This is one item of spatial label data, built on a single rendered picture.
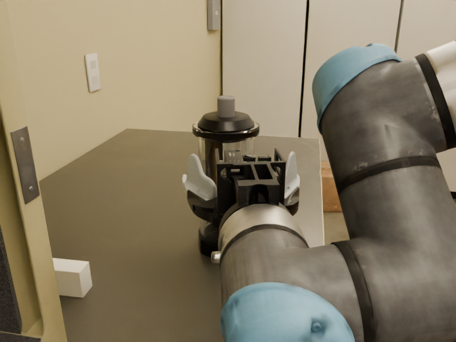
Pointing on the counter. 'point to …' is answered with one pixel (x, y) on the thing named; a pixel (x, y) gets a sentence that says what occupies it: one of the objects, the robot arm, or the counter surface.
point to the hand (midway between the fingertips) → (239, 178)
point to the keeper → (25, 163)
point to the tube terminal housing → (24, 211)
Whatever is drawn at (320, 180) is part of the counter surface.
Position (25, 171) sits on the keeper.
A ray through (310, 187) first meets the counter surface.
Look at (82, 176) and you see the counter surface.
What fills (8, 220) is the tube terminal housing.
